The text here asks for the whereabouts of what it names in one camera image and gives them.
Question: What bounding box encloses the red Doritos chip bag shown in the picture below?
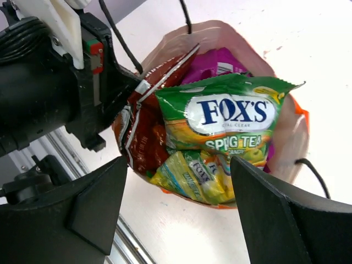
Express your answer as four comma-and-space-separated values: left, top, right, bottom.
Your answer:
112, 44, 200, 177

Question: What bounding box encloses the green yellow Fox's candy bag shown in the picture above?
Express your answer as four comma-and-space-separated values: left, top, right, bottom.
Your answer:
150, 74, 309, 207

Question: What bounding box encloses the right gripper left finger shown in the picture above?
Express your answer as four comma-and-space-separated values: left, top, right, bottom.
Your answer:
1, 156, 127, 263

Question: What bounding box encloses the purple snack bag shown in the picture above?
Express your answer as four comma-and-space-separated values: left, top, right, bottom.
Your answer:
181, 47, 276, 174

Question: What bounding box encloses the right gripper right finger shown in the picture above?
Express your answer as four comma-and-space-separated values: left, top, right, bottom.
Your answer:
230, 157, 351, 263

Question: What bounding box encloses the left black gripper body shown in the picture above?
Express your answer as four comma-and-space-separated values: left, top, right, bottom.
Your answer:
1, 10, 141, 154

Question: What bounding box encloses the aluminium mounting rail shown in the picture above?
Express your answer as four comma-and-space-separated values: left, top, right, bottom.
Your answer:
5, 129, 157, 264

